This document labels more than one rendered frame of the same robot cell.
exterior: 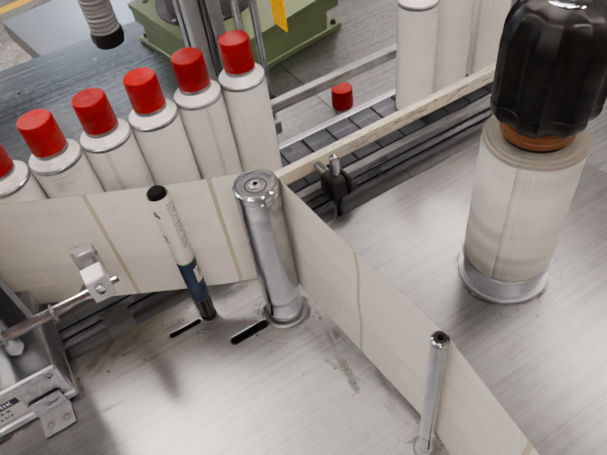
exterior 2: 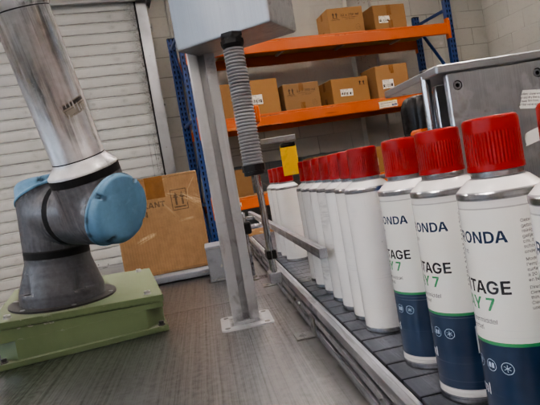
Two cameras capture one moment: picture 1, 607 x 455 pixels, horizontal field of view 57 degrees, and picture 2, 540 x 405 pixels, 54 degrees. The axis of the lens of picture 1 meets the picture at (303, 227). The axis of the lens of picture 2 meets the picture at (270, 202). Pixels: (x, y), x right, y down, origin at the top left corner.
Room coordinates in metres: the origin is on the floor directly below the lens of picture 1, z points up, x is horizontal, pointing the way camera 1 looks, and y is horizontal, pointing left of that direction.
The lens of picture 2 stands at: (0.34, 0.92, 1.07)
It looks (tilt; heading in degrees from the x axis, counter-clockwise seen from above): 3 degrees down; 287
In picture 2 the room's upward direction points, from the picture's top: 10 degrees counter-clockwise
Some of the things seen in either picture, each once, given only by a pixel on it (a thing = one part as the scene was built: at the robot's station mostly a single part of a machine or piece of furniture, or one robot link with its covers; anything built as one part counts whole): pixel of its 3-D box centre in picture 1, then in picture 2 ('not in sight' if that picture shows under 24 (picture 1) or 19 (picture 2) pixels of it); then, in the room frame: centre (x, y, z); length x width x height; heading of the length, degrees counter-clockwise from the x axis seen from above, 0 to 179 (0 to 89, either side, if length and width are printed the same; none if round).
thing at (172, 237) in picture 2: not in sight; (163, 222); (1.13, -0.52, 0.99); 0.30 x 0.24 x 0.27; 116
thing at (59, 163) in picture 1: (79, 196); (350, 229); (0.45, 0.23, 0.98); 0.05 x 0.05 x 0.20
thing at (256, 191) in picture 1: (272, 255); not in sight; (0.33, 0.03, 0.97); 0.05 x 0.05 x 0.19
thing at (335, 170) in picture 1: (338, 191); not in sight; (0.48, -0.05, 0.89); 0.03 x 0.03 x 0.12; 24
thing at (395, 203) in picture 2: not in sight; (416, 249); (0.36, 0.43, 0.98); 0.05 x 0.05 x 0.20
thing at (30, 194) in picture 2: not in sight; (53, 210); (1.00, 0.11, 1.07); 0.13 x 0.12 x 0.14; 162
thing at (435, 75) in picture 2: not in sight; (456, 75); (0.30, 0.33, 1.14); 0.14 x 0.11 x 0.01; 114
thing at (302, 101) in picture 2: not in sight; (332, 145); (1.23, -4.29, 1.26); 2.78 x 0.61 x 2.51; 34
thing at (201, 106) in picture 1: (210, 134); (321, 222); (0.52, 0.09, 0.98); 0.05 x 0.05 x 0.20
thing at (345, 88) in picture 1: (341, 95); not in sight; (0.74, -0.10, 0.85); 0.03 x 0.03 x 0.03
